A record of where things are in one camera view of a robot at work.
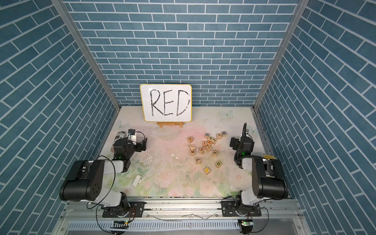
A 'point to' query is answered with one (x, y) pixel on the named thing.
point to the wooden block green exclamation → (214, 153)
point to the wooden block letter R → (201, 151)
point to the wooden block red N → (209, 142)
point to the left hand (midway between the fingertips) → (142, 137)
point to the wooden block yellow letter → (206, 170)
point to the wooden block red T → (204, 143)
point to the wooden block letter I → (208, 148)
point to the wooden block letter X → (190, 139)
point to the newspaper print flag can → (120, 135)
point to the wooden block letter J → (192, 147)
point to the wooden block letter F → (219, 136)
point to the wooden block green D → (218, 164)
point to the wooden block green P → (210, 138)
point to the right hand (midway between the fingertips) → (243, 139)
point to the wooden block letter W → (192, 152)
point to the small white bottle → (136, 180)
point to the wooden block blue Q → (224, 133)
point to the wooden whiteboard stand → (161, 124)
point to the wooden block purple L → (198, 160)
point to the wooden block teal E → (206, 135)
